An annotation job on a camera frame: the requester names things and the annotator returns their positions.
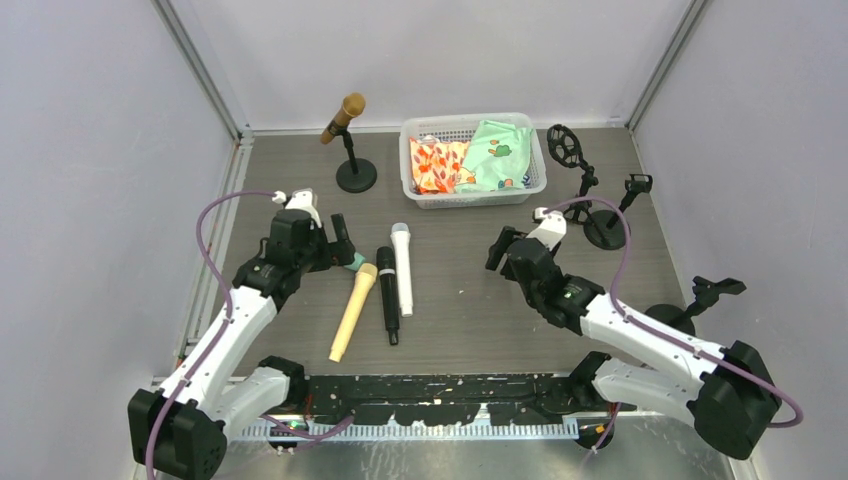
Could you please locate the white microphone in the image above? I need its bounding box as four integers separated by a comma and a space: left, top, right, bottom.
390, 222, 414, 317

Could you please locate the gold brown microphone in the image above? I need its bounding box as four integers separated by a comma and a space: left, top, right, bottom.
320, 92, 366, 145

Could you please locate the cream yellow microphone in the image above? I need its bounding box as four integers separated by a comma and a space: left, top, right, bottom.
329, 263, 378, 363

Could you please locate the white plastic basket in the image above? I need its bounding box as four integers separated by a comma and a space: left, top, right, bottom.
399, 112, 547, 209

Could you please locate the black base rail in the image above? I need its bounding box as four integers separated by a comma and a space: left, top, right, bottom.
283, 373, 607, 426

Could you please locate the green microphone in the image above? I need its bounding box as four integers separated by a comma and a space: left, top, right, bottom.
344, 252, 366, 272

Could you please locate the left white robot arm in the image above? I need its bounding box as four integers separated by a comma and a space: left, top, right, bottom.
128, 208, 356, 479

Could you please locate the black tripod shock-mount stand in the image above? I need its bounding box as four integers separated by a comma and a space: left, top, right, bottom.
546, 124, 599, 225

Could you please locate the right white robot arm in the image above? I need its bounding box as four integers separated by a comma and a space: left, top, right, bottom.
485, 227, 782, 460

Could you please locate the black microphone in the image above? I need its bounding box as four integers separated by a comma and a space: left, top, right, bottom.
376, 246, 400, 346

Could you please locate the black round-base mic stand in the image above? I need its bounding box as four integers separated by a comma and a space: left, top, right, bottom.
336, 130, 378, 193

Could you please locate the orange patterned cloth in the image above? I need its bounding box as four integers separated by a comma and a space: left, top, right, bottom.
409, 136, 476, 195

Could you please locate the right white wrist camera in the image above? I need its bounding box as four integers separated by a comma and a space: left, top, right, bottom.
527, 207, 568, 254

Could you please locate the green patterned cloth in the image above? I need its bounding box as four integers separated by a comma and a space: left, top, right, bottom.
456, 120, 533, 194

